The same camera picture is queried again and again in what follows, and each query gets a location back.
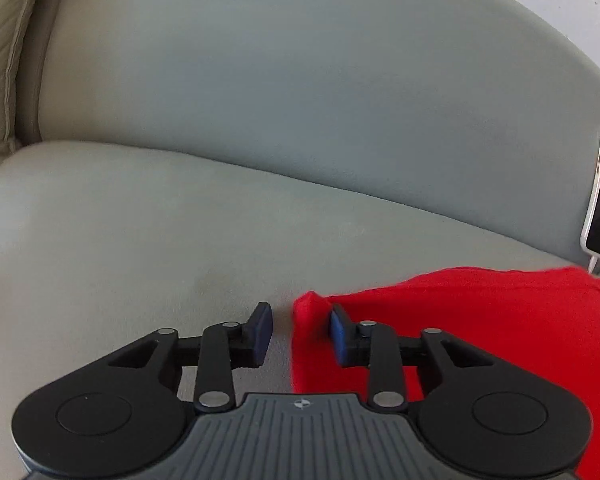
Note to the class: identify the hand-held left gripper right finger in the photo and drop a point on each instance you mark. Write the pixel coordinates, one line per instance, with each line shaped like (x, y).
(336, 332)

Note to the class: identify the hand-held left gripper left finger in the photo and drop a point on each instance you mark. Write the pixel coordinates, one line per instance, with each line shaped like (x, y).
(265, 332)

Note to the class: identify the red cloth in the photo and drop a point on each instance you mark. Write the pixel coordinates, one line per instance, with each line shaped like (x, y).
(480, 310)

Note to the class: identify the grey sofa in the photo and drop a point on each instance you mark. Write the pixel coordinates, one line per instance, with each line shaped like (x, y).
(280, 110)

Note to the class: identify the beige cushion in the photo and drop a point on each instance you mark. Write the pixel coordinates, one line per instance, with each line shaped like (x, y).
(0, 60)

